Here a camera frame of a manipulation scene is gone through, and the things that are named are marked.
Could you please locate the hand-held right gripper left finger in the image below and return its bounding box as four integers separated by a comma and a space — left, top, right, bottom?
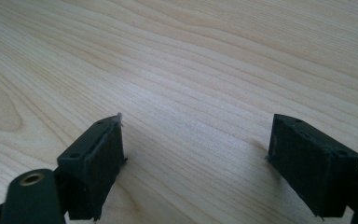
56, 112, 129, 222

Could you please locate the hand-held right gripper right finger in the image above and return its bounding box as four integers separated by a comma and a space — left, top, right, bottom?
266, 113, 358, 218

